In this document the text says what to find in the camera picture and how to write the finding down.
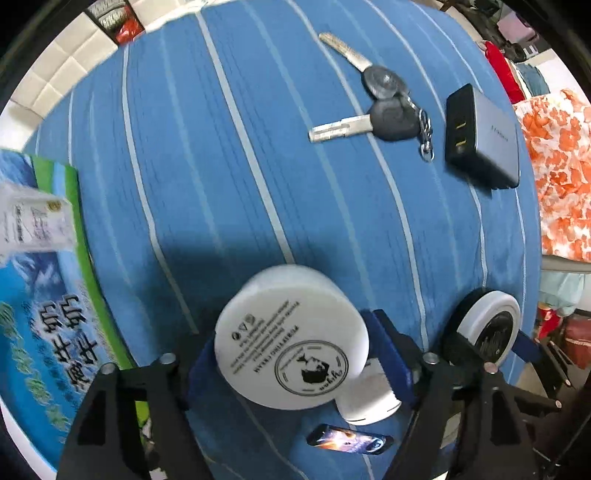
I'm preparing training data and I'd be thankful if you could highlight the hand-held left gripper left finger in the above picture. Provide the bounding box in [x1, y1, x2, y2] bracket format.
[55, 332, 220, 480]

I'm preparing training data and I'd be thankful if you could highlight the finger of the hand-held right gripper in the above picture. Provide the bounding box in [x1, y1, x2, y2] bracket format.
[515, 330, 583, 398]
[505, 385, 564, 414]

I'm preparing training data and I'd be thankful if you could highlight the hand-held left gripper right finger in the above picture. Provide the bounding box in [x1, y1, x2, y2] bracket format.
[360, 309, 550, 480]

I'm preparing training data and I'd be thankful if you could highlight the white round tin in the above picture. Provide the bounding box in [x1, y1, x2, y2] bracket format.
[445, 288, 522, 370]

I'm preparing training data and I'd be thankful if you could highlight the small white jar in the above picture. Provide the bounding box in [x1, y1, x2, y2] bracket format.
[335, 360, 402, 426]

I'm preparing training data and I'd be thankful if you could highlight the large white cream jar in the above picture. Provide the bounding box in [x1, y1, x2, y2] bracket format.
[213, 264, 370, 411]

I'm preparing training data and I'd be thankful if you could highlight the metal key ring chain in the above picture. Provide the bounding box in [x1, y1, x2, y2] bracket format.
[402, 92, 437, 162]

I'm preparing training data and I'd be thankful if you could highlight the silver key wide black head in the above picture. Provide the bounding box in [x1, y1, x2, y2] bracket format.
[308, 99, 419, 144]

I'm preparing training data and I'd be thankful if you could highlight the silver key round black head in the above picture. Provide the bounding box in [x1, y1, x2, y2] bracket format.
[318, 31, 407, 100]

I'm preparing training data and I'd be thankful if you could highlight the red fabric bundle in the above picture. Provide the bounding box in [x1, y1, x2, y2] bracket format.
[537, 307, 591, 367]

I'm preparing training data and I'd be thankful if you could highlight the teal cloth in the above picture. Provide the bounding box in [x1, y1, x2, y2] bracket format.
[539, 270, 591, 317]

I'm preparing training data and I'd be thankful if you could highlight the colourful printed lighter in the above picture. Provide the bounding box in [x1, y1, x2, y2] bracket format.
[307, 422, 395, 455]

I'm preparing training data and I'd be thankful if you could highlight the blue green printed carton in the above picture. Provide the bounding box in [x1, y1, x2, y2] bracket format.
[0, 148, 153, 467]

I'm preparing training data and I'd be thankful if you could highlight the orange floral cloth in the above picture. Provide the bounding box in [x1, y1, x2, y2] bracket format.
[512, 89, 591, 264]

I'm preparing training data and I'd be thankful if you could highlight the grey black charger block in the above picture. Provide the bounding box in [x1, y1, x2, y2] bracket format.
[444, 83, 521, 190]

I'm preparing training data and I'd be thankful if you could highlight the small white printed box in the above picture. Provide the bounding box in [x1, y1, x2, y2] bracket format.
[0, 181, 77, 266]

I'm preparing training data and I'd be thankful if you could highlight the blue striped cloth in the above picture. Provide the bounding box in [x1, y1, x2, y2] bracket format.
[23, 0, 543, 480]

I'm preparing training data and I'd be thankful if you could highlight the blue towel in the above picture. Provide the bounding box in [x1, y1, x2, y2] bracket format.
[516, 62, 551, 99]

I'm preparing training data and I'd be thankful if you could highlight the red cloth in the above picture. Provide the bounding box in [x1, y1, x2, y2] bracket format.
[482, 41, 525, 104]

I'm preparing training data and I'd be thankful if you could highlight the pink suitcase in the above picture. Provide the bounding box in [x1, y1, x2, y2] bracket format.
[501, 14, 540, 51]

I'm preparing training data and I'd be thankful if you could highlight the white padded chair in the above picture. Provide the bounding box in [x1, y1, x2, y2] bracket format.
[127, 0, 206, 33]
[9, 14, 118, 118]

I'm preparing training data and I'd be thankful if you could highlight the red plastic bag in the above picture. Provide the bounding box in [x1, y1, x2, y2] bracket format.
[115, 18, 148, 45]

